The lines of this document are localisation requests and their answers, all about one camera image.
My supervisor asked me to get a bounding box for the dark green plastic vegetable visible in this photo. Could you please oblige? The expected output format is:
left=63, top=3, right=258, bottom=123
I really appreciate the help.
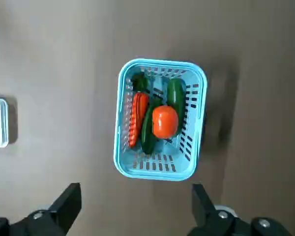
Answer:
left=131, top=73, right=149, bottom=93

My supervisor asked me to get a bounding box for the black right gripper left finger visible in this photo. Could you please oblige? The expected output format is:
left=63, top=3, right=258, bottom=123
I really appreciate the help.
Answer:
left=0, top=182, right=82, bottom=236

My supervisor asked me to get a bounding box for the orange-red plastic tomato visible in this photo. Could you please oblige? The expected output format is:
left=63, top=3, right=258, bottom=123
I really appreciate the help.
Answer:
left=151, top=105, right=179, bottom=139

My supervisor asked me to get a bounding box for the light blue plastic basket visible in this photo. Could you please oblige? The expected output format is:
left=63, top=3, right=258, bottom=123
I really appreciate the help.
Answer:
left=113, top=58, right=207, bottom=182

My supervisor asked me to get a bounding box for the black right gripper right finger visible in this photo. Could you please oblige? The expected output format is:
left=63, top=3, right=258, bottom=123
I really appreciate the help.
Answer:
left=186, top=183, right=293, bottom=236

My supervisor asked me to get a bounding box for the orange ridged plastic carrot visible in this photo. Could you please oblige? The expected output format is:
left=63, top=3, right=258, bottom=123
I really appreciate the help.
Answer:
left=129, top=92, right=150, bottom=148

